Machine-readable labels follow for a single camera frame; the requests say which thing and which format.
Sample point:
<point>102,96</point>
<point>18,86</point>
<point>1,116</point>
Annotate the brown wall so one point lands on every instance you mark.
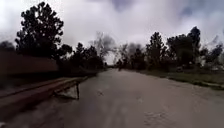
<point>26,63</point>

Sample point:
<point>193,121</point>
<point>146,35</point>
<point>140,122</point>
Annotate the row of dark trees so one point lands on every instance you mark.
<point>180,46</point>
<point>86,57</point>

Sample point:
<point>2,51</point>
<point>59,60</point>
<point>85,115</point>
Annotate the brown low barrier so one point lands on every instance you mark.
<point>33,94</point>

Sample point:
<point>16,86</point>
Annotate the bare tree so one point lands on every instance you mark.
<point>103,45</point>

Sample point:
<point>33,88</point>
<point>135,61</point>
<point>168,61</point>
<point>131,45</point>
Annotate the concrete kerb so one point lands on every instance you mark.
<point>203,83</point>

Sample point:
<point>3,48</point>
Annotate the large dark tree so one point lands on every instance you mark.
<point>40,30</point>

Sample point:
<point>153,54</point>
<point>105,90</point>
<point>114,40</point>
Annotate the grey asphalt road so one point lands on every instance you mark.
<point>133,100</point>

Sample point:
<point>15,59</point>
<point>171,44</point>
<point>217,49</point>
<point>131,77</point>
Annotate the grass verge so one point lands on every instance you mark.
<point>196,77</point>

